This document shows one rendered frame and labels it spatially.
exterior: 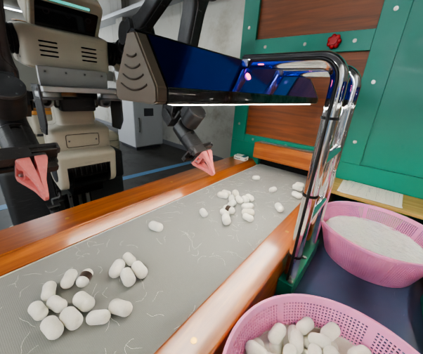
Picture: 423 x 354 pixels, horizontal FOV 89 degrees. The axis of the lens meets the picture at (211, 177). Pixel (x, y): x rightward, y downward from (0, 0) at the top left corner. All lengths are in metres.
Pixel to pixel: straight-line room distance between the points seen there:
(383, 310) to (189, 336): 0.40
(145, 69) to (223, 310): 0.33
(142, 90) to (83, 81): 0.73
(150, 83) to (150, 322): 0.32
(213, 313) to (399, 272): 0.41
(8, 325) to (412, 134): 1.05
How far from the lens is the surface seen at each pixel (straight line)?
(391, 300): 0.64
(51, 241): 0.56
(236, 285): 0.40
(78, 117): 1.04
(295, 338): 0.39
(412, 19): 0.97
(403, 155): 0.95
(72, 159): 0.99
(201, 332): 0.35
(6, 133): 0.55
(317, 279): 0.59
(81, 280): 0.45
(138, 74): 0.27
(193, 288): 0.42
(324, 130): 0.37
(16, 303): 0.48
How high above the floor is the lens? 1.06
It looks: 21 degrees down
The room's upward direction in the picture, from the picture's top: 4 degrees clockwise
